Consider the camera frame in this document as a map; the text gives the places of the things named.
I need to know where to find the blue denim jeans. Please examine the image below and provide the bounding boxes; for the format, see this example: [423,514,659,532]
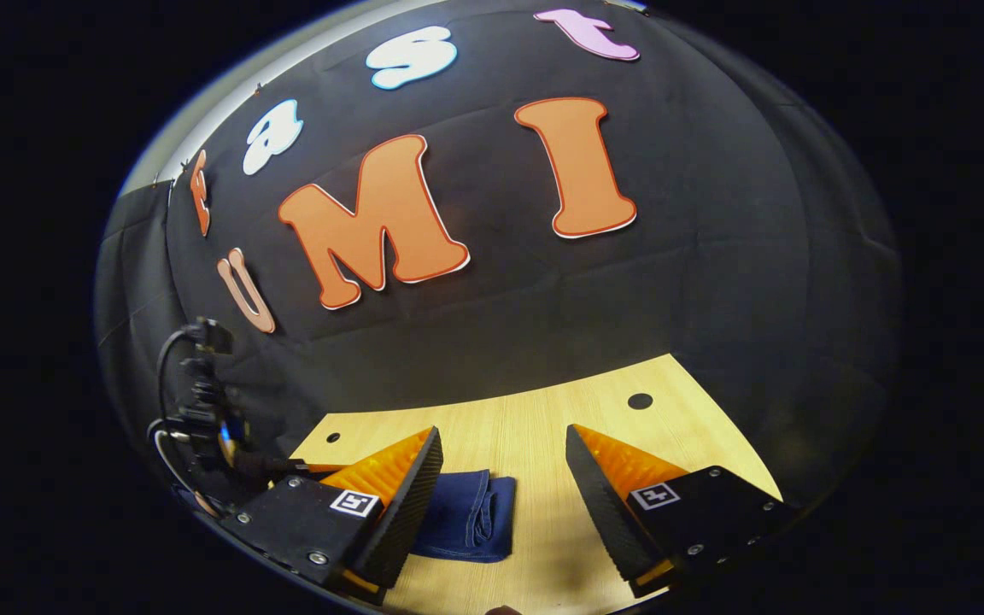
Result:
[411,468,517,565]

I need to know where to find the black cable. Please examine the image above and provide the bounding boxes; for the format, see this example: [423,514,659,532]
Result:
[155,327,202,428]

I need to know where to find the row of small backdrop clips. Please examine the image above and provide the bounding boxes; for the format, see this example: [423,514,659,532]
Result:
[150,81,264,189]

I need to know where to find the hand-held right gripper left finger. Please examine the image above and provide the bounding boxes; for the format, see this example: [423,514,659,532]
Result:
[217,425,445,606]

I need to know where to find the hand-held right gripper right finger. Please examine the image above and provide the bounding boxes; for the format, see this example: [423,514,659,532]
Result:
[565,424,800,600]

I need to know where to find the black backdrop cloth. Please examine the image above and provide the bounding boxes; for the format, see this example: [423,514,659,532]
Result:
[95,0,903,513]

